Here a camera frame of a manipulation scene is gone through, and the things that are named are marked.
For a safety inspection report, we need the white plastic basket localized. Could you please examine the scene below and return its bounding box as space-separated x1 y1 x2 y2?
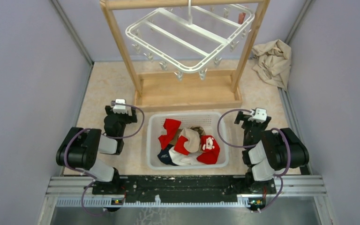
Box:
146 112 229 170

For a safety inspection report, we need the red santa sock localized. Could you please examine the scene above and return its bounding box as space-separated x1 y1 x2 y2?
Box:
196 135 220 165

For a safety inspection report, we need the brown argyle sock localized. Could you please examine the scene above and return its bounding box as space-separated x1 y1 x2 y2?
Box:
189 126 206 138

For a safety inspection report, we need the navy santa sock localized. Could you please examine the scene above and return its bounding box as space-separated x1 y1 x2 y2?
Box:
157 145 177 166

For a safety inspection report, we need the cream thin sock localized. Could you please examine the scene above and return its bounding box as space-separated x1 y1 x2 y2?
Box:
174 128 201 155

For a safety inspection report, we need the white sock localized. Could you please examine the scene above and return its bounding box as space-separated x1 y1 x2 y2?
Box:
168 148 204 166

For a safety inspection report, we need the white clip drying hanger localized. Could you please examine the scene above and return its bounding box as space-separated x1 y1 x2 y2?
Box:
126 4 255 81

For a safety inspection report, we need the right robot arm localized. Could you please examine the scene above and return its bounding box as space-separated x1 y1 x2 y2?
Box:
234 108 309 193

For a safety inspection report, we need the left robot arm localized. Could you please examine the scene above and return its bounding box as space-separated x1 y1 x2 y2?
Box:
55 103 145 194

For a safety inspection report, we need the wooden hanger stand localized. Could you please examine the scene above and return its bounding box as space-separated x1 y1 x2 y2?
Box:
99 0 269 112

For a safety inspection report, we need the beige crumpled cloth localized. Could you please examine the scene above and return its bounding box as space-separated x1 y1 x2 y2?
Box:
252 39 292 91

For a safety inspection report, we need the pink clothespin clip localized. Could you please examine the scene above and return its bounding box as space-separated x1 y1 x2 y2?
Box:
238 12 246 24

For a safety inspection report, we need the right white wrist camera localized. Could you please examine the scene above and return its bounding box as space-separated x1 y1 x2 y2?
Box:
248 108 268 123

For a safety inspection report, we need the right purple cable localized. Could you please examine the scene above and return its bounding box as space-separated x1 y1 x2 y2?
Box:
217 108 292 212

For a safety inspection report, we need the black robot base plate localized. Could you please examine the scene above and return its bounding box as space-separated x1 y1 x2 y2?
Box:
91 175 277 203

